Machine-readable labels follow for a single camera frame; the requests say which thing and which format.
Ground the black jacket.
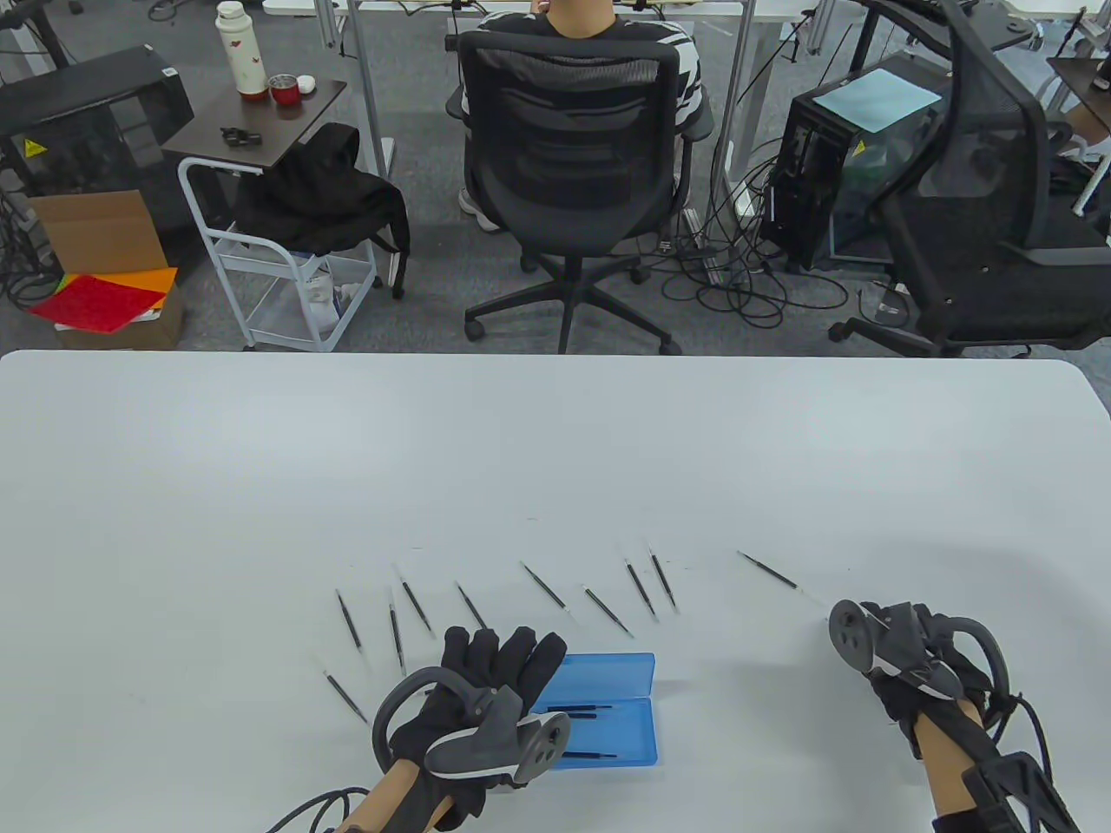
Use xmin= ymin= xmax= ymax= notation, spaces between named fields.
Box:
xmin=233 ymin=122 xmax=411 ymax=301

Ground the person's left forearm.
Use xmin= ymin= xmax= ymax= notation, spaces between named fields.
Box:
xmin=343 ymin=764 xmax=457 ymax=833

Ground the black equipment case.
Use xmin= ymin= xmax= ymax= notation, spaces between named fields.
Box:
xmin=0 ymin=45 xmax=196 ymax=239

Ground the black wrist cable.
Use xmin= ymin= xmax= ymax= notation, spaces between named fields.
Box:
xmin=269 ymin=785 xmax=374 ymax=833
xmin=989 ymin=690 xmax=1055 ymax=782

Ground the person's right forearm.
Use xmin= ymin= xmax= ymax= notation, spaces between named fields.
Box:
xmin=911 ymin=707 xmax=999 ymax=833

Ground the tangle of black floor cables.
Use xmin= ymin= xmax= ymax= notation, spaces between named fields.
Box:
xmin=655 ymin=130 xmax=856 ymax=331

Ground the black curved desk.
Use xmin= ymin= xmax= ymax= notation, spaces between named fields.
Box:
xmin=855 ymin=0 xmax=1042 ymax=55

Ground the white power strip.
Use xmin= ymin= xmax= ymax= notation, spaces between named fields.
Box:
xmin=680 ymin=207 xmax=728 ymax=287

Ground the grey hand controller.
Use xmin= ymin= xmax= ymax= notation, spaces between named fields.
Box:
xmin=371 ymin=668 xmax=574 ymax=790
xmin=829 ymin=599 xmax=1012 ymax=702

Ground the black mesh office chair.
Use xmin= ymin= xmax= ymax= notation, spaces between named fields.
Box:
xmin=445 ymin=30 xmax=714 ymax=355

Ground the white metal cart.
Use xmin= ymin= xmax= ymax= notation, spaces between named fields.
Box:
xmin=178 ymin=156 xmax=383 ymax=353

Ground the red paper sheet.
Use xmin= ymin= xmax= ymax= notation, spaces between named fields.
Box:
xmin=29 ymin=272 xmax=168 ymax=334

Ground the blue stationery box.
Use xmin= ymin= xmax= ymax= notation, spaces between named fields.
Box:
xmin=534 ymin=653 xmax=659 ymax=769

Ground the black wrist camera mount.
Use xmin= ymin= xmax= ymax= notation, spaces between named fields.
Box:
xmin=933 ymin=751 xmax=1081 ymax=833

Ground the white thermos bottle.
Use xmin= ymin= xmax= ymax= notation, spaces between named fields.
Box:
xmin=214 ymin=2 xmax=270 ymax=102

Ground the black high-back office chair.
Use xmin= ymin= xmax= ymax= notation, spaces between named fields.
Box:
xmin=829 ymin=0 xmax=1111 ymax=358

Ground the light blue paper sheet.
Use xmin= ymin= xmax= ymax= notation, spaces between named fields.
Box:
xmin=812 ymin=68 xmax=944 ymax=134

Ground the open brown cardboard box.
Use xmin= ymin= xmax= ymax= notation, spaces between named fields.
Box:
xmin=26 ymin=189 xmax=168 ymax=277

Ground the person's right hand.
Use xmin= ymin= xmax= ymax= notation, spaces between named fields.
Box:
xmin=859 ymin=601 xmax=1009 ymax=760

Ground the black glass-sided computer tower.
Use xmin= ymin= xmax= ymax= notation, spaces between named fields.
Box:
xmin=759 ymin=52 xmax=951 ymax=274

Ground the white desk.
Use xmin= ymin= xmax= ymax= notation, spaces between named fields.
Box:
xmin=260 ymin=0 xmax=817 ymax=218

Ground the white plastic bag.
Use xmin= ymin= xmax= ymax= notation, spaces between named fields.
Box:
xmin=299 ymin=254 xmax=361 ymax=341

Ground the dark wooden side table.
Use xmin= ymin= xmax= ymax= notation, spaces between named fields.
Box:
xmin=161 ymin=80 xmax=348 ymax=171

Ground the black cable bundle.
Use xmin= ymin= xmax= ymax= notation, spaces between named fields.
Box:
xmin=0 ymin=187 xmax=63 ymax=309

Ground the group of black pen refills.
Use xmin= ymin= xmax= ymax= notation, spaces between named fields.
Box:
xmin=319 ymin=552 xmax=817 ymax=725

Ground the black desk leg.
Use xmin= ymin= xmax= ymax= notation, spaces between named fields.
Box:
xmin=0 ymin=0 xmax=72 ymax=70

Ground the dark wooden desk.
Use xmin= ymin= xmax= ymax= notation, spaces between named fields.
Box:
xmin=1046 ymin=54 xmax=1111 ymax=114

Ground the person's left hand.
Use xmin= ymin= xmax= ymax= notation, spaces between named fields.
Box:
xmin=391 ymin=625 xmax=568 ymax=827

